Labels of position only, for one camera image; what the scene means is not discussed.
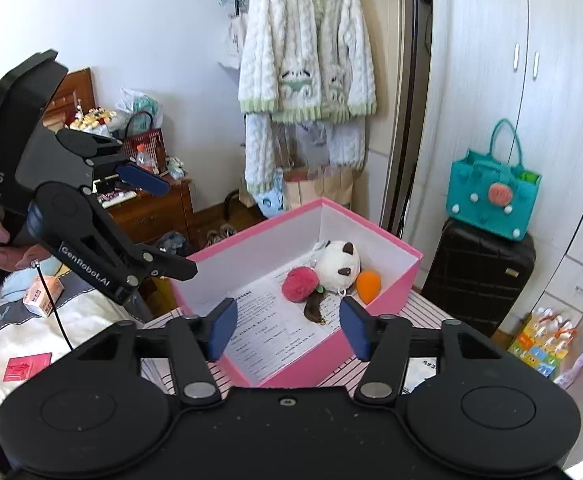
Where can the striped table cloth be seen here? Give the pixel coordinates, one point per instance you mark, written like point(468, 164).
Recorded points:
point(347, 373)

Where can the person left hand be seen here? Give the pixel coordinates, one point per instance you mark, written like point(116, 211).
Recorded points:
point(14, 258)

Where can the black suitcase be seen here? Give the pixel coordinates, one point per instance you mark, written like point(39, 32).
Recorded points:
point(477, 276)

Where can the white fluffy robe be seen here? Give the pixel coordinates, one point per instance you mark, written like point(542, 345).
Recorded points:
point(305, 63)

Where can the white round plush toy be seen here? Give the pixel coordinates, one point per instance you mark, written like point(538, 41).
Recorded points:
point(337, 267)

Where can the beige slippers pair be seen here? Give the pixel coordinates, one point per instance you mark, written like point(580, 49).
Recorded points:
point(215, 236)

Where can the brown paper bag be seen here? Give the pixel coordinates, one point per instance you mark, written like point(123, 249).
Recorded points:
point(303, 185)

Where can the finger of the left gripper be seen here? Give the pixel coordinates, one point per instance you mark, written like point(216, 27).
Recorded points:
point(96, 239)
point(111, 170)

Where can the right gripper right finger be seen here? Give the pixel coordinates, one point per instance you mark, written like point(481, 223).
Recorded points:
point(464, 401)

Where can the pink storage box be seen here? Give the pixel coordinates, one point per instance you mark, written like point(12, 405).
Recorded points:
point(273, 344)

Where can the white tote bag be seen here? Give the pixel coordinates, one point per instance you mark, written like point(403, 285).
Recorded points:
point(232, 44)

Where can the grey three-door wardrobe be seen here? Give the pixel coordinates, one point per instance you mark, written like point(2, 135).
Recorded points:
point(516, 59)

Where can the colourful milk bottle pack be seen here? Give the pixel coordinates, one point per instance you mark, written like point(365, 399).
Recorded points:
point(544, 340)

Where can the red mesh basket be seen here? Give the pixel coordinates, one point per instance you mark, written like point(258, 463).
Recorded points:
point(146, 146)

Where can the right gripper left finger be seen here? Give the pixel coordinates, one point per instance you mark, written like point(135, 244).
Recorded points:
point(93, 410)

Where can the orange sponge egg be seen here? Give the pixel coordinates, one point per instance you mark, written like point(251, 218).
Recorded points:
point(368, 285)

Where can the red fluffy pouch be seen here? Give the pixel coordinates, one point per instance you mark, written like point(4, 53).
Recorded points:
point(299, 284)

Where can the wooden nightstand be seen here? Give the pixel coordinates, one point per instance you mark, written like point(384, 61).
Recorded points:
point(146, 218)

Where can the black clothes rack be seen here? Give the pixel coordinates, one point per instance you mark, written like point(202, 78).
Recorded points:
point(414, 42)

